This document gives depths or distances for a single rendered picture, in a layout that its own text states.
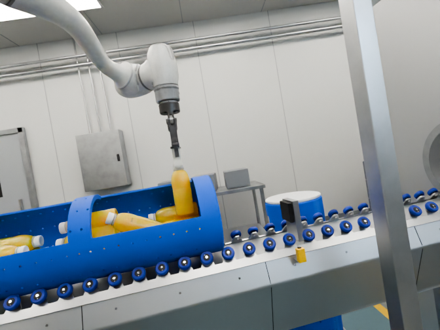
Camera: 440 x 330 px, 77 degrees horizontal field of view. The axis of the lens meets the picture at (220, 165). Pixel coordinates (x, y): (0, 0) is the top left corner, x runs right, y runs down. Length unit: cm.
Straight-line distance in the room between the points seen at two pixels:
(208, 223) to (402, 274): 57
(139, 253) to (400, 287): 76
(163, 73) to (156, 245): 58
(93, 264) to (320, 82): 425
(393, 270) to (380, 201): 19
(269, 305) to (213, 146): 335
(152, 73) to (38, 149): 394
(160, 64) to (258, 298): 87
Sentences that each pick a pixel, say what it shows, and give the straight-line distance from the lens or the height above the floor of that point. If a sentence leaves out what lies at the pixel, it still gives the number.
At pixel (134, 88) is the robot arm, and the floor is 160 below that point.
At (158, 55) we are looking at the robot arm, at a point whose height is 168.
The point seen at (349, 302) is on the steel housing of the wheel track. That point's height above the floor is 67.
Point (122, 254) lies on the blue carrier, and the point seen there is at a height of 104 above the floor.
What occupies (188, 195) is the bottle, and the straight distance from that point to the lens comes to 101.
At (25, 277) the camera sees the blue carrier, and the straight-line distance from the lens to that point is 106.
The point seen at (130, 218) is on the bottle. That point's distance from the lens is 98.
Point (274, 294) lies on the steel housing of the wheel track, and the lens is 107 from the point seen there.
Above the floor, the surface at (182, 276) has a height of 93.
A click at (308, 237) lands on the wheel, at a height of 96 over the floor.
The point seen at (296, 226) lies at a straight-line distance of 112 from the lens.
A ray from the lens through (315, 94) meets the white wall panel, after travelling 467.
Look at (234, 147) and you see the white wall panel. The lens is 425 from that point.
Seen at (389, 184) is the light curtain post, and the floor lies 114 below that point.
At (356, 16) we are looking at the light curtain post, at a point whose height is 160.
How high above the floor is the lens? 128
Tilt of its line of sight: 1 degrees down
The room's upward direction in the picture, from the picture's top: 10 degrees counter-clockwise
